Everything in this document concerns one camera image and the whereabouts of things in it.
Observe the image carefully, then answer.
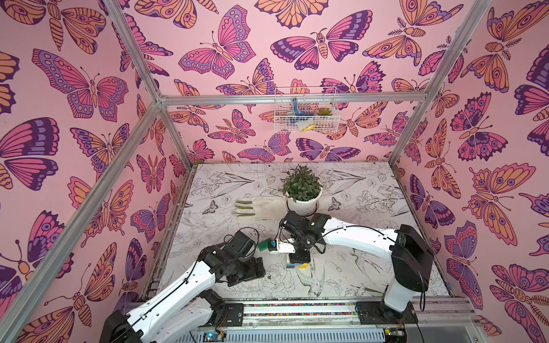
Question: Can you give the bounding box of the potted green plant white pot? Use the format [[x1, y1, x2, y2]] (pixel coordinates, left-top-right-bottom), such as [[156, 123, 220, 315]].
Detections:
[[281, 165, 323, 217]]

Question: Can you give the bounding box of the beige gardening glove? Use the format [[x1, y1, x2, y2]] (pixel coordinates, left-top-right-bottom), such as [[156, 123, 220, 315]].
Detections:
[[234, 196, 288, 221]]

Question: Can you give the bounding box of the white wire basket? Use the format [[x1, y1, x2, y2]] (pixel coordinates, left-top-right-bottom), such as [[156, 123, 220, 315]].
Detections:
[[272, 93, 340, 134]]

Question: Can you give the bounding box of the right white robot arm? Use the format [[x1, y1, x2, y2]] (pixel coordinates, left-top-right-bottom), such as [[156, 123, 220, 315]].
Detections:
[[267, 211, 434, 317]]

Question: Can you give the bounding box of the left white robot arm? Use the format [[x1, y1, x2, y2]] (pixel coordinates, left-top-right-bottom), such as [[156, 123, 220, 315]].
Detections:
[[100, 230, 265, 342]]

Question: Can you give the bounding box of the dark green lego brick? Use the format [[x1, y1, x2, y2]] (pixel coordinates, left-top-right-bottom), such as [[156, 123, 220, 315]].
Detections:
[[257, 239, 272, 252]]

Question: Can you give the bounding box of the blue toy in basket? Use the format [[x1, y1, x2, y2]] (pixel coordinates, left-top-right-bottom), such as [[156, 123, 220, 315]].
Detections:
[[290, 98, 315, 124]]

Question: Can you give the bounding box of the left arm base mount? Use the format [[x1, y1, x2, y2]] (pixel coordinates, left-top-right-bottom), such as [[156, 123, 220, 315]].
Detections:
[[184, 290, 244, 329]]

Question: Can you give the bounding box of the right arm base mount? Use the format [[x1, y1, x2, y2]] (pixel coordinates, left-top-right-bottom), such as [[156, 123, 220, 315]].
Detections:
[[355, 301, 417, 326]]

